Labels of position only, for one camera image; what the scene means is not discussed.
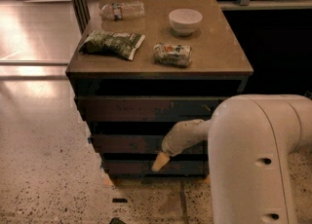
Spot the green chip bag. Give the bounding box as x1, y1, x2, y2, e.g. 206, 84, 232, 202
79, 30, 145, 61

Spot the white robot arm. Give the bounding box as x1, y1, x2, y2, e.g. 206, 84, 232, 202
152, 94, 312, 224

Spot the white ceramic bowl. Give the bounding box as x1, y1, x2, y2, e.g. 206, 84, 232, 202
169, 9, 203, 36

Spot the crushed drink can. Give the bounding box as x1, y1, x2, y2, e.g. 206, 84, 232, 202
153, 43, 192, 67

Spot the brown drawer cabinet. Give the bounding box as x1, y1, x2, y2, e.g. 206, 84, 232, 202
64, 0, 254, 180

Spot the dark object bottom edge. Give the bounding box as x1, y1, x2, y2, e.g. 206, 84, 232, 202
109, 218, 126, 224

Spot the top drawer front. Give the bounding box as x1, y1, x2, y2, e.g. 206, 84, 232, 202
75, 96, 225, 122

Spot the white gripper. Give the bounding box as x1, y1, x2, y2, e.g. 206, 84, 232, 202
151, 129, 188, 172

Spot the clear plastic water bottle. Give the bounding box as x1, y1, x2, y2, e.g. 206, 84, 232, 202
99, 1, 145, 21

